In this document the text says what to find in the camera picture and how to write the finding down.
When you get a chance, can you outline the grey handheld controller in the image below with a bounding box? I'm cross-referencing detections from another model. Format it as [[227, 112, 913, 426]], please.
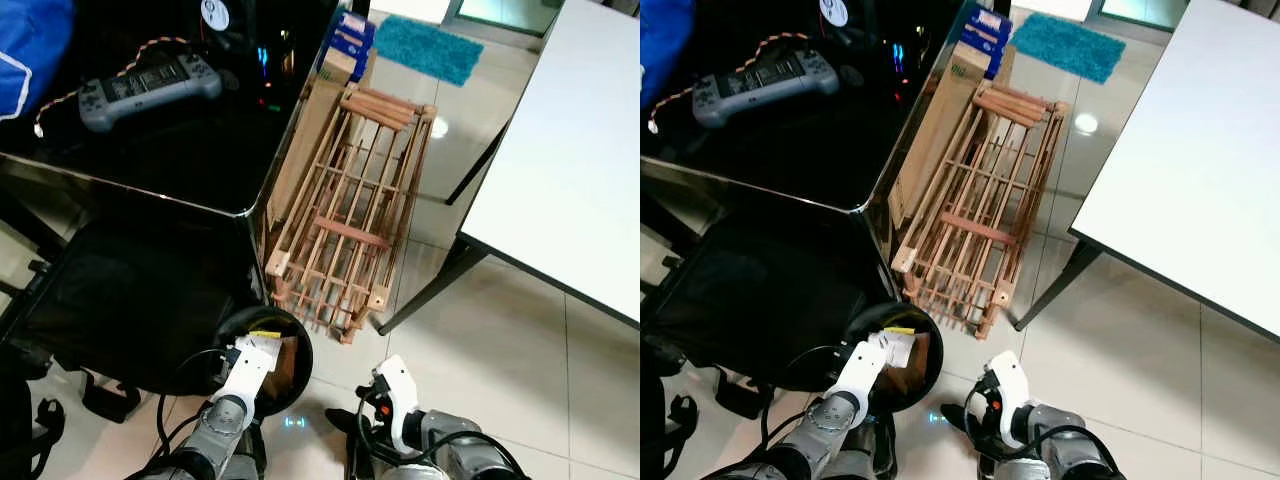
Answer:
[[691, 49, 841, 130], [77, 54, 224, 134]]

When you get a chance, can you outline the blue printed box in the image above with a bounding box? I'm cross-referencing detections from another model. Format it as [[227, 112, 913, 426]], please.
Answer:
[[326, 8, 378, 83], [957, 3, 1014, 83]]

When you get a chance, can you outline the black table leg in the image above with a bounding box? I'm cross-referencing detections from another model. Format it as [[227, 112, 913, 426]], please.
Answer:
[[1013, 240, 1103, 333], [376, 238, 493, 337], [445, 120, 512, 207]]

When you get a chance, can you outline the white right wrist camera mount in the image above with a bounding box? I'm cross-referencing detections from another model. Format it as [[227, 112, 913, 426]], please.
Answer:
[[373, 354, 429, 453], [984, 349, 1033, 448]]

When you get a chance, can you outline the white framed glass panel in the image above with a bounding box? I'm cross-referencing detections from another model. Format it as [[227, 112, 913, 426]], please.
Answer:
[[1095, 0, 1193, 32], [445, 0, 567, 37]]

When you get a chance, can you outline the round black rubbish bin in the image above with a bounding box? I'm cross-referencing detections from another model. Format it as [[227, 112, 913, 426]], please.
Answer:
[[843, 301, 945, 413], [214, 304, 315, 403]]

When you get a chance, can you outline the folded wooden rack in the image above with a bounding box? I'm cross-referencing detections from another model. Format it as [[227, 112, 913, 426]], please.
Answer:
[[890, 83, 1069, 343], [264, 83, 439, 346]]

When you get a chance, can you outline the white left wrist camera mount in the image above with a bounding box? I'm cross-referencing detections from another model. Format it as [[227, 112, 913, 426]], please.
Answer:
[[213, 345, 273, 403], [833, 340, 894, 403]]

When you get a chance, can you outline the flat brown cardboard box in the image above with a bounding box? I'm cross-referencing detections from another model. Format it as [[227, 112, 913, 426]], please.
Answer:
[[264, 45, 373, 229], [887, 45, 1016, 231]]

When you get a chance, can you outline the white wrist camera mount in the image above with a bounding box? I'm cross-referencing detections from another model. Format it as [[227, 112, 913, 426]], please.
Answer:
[[373, 354, 429, 453], [213, 345, 273, 403], [833, 340, 894, 403], [984, 349, 1033, 448]]

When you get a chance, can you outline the teal shaggy rug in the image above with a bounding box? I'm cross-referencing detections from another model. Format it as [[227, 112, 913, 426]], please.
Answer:
[[1008, 11, 1128, 86], [373, 13, 486, 88]]

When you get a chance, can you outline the dark right robot foot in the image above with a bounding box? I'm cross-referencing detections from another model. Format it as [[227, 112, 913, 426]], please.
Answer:
[[324, 406, 373, 476], [938, 403, 986, 473]]

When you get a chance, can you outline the blue cloth bag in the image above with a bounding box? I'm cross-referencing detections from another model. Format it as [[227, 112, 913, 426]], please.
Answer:
[[0, 0, 77, 123], [640, 0, 697, 111]]

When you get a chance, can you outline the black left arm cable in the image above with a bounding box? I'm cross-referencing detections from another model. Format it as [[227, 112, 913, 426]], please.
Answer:
[[155, 347, 229, 451], [765, 343, 851, 451]]

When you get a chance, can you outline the brown cardboard trash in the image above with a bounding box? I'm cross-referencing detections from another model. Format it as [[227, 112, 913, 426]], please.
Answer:
[[895, 340, 933, 396], [272, 338, 303, 397]]

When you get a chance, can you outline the white paper scrap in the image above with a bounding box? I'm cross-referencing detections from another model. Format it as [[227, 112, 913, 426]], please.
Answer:
[[872, 331, 915, 371], [238, 335, 283, 373]]

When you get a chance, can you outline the black office chair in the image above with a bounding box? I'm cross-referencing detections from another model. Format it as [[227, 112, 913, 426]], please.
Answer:
[[640, 210, 886, 479], [0, 190, 266, 479]]

